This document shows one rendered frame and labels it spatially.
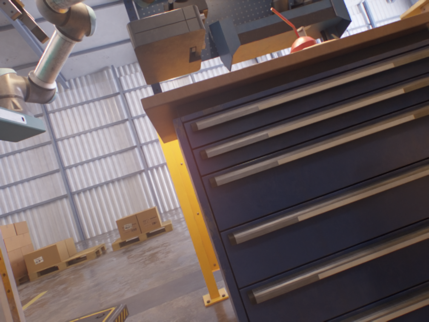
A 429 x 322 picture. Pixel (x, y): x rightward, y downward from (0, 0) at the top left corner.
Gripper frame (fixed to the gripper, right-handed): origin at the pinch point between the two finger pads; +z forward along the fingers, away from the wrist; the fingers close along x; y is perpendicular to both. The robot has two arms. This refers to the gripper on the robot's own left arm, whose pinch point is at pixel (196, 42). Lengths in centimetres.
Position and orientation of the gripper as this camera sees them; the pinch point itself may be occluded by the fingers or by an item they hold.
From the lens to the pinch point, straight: 92.4
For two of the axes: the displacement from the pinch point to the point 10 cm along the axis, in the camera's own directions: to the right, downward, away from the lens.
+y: 0.8, -0.9, -9.9
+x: 9.4, -3.1, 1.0
